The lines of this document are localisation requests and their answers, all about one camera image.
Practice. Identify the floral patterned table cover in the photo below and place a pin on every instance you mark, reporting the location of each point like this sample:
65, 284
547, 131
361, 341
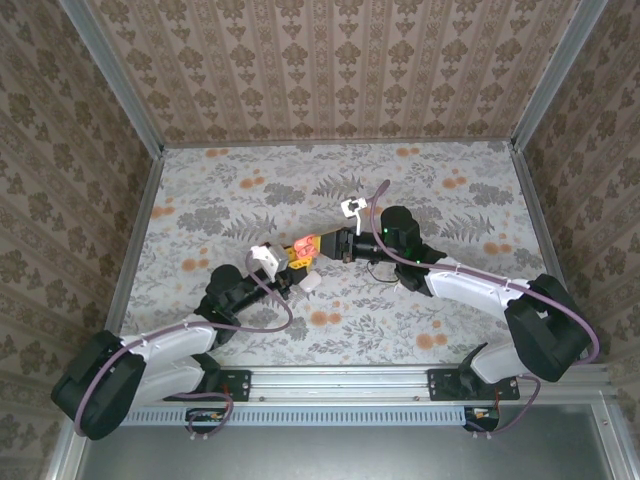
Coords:
350, 330

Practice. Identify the grey metal panel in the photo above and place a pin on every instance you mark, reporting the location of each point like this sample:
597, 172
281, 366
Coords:
325, 455

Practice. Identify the white earbud charging case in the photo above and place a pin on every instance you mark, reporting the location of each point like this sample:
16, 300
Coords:
310, 282

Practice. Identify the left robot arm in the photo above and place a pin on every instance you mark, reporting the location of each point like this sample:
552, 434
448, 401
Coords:
100, 390

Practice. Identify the aluminium side rail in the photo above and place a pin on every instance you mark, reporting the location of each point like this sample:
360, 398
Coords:
541, 225
140, 225

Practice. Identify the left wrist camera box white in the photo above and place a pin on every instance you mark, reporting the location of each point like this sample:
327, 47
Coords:
267, 257

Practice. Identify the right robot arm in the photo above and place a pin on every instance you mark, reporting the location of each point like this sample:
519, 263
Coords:
545, 330

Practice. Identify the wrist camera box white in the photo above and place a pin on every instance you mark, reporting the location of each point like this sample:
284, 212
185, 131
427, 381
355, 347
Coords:
267, 257
354, 206

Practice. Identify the orange-pink case lid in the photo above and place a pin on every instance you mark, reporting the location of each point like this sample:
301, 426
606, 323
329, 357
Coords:
302, 244

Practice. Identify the aluminium frame post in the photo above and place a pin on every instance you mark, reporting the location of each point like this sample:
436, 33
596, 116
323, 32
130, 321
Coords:
554, 75
116, 75

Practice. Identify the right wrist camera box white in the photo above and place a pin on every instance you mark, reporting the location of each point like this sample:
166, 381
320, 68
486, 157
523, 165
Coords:
354, 206

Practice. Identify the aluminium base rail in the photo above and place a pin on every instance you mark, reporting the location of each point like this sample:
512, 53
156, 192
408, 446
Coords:
340, 382

